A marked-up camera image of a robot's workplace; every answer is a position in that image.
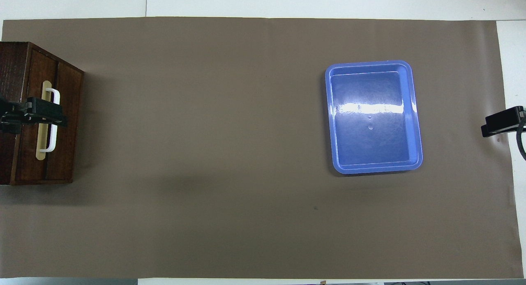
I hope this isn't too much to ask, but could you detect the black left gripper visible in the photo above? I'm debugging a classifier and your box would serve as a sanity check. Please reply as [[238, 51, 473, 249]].
[[0, 95, 68, 133]]

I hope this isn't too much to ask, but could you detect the white drawer handle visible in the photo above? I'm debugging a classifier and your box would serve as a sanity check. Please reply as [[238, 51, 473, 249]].
[[39, 88, 61, 153]]

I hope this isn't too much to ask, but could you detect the dark wooden cabinet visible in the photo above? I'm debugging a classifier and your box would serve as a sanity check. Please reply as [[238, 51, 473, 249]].
[[0, 41, 85, 186]]

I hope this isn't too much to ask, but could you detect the blue plastic tray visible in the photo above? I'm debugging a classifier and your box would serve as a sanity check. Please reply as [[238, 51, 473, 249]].
[[325, 60, 424, 175]]

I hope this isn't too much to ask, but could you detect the brown table mat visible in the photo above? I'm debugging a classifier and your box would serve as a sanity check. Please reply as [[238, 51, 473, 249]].
[[0, 17, 521, 279]]

